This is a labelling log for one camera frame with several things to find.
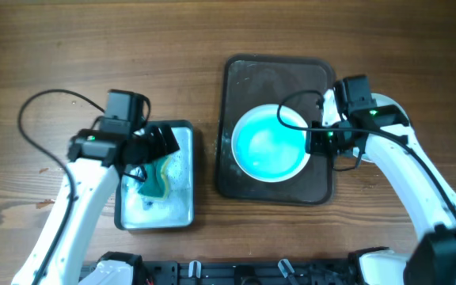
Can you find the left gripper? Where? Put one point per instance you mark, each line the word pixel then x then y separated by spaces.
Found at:
pixel 160 148

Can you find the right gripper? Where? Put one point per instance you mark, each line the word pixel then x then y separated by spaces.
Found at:
pixel 316 146

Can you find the green yellow sponge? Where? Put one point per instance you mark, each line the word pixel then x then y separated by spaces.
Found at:
pixel 156 184

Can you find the white plate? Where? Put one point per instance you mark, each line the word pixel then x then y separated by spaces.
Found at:
pixel 266 144

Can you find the light blue plate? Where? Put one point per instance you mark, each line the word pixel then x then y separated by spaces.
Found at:
pixel 383 100

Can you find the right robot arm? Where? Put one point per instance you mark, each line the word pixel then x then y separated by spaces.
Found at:
pixel 376 129

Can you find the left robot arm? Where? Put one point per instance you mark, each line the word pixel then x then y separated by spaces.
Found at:
pixel 98 159

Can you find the dark soapy water tray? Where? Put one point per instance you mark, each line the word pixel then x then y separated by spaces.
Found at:
pixel 138 211

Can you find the brown serving tray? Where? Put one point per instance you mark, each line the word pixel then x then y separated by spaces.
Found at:
pixel 253 80

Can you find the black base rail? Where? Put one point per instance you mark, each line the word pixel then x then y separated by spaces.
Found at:
pixel 314 272

